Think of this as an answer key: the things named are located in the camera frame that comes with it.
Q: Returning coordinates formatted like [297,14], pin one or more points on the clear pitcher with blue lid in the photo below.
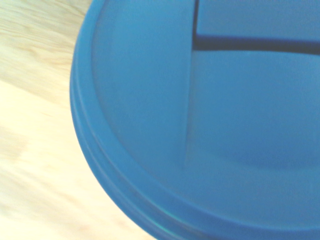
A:
[200,120]

